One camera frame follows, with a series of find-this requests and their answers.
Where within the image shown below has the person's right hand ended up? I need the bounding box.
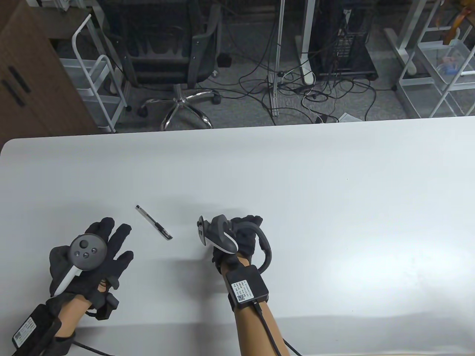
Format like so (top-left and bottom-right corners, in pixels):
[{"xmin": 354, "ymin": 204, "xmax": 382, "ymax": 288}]
[{"xmin": 212, "ymin": 214, "xmax": 264, "ymax": 275}]

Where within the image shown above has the person's left hand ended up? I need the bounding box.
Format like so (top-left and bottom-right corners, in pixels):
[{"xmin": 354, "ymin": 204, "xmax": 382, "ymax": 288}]
[{"xmin": 49, "ymin": 217, "xmax": 134, "ymax": 310}]

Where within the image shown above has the person's right forearm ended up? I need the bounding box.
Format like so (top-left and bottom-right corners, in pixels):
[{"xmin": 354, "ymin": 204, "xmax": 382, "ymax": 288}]
[{"xmin": 234, "ymin": 299, "xmax": 294, "ymax": 356}]

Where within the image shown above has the person's left forearm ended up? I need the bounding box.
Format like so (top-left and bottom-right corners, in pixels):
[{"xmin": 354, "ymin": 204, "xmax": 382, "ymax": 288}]
[{"xmin": 56, "ymin": 294, "xmax": 94, "ymax": 339}]

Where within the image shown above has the grey round-faced tracking controller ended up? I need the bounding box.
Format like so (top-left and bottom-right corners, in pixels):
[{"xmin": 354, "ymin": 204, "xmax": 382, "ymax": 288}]
[{"xmin": 53, "ymin": 234, "xmax": 107, "ymax": 297}]

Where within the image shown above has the small black glove module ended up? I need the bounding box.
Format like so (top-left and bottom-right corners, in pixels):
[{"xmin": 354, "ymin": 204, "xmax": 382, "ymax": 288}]
[{"xmin": 95, "ymin": 291, "xmax": 120, "ymax": 320}]

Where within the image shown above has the black clear ballpoint pen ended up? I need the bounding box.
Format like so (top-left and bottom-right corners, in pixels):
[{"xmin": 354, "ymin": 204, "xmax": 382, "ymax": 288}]
[{"xmin": 135, "ymin": 205, "xmax": 173, "ymax": 241}]

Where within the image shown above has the brown wooden cabinet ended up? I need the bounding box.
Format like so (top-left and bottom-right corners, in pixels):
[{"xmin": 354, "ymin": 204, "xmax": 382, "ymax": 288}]
[{"xmin": 0, "ymin": 0, "xmax": 100, "ymax": 149}]

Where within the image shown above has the black office chair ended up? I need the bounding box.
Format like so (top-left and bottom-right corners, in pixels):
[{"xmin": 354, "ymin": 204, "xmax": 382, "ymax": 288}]
[{"xmin": 99, "ymin": 0, "xmax": 233, "ymax": 131}]

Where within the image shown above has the white desk leg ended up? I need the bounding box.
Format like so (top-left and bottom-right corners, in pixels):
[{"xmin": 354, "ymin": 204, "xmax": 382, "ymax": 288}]
[{"xmin": 295, "ymin": 0, "xmax": 318, "ymax": 86}]

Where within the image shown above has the black computer tower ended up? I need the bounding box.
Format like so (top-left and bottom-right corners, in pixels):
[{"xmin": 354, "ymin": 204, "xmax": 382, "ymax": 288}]
[{"xmin": 309, "ymin": 0, "xmax": 379, "ymax": 81}]

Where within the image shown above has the white desk foot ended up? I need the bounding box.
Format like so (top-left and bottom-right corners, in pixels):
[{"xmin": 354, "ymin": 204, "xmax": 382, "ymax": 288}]
[{"xmin": 384, "ymin": 27, "xmax": 419, "ymax": 77}]

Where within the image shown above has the white trolley with clear bins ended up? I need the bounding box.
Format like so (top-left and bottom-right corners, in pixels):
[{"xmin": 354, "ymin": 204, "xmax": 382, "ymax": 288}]
[{"xmin": 395, "ymin": 0, "xmax": 475, "ymax": 119}]

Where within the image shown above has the grey tracking controller with strap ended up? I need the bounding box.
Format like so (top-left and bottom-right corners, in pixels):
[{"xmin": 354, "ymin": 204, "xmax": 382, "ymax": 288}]
[{"xmin": 197, "ymin": 215, "xmax": 273, "ymax": 276}]

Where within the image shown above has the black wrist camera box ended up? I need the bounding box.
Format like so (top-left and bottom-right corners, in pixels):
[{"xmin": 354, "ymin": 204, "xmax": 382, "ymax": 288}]
[
  {"xmin": 225, "ymin": 265, "xmax": 270, "ymax": 306},
  {"xmin": 12, "ymin": 304, "xmax": 62, "ymax": 349}
]

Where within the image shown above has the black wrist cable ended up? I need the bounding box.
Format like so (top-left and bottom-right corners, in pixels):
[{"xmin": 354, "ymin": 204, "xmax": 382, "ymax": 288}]
[
  {"xmin": 71, "ymin": 340, "xmax": 114, "ymax": 356},
  {"xmin": 253, "ymin": 301, "xmax": 304, "ymax": 356}
]

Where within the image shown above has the white wire trolley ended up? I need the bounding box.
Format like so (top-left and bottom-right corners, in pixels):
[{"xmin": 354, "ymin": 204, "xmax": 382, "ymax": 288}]
[{"xmin": 59, "ymin": 13, "xmax": 129, "ymax": 134}]

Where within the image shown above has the tangle of black floor cables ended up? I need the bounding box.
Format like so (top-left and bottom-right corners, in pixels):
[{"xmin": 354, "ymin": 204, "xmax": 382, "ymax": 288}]
[{"xmin": 237, "ymin": 41, "xmax": 377, "ymax": 125}]

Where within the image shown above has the silver aluminium rail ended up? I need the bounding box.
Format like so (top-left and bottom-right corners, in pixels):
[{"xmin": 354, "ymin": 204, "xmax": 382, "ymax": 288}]
[{"xmin": 272, "ymin": 0, "xmax": 283, "ymax": 118}]

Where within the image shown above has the orange strap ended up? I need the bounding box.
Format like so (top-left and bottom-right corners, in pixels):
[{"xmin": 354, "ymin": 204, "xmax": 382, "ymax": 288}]
[{"xmin": 443, "ymin": 4, "xmax": 471, "ymax": 46}]

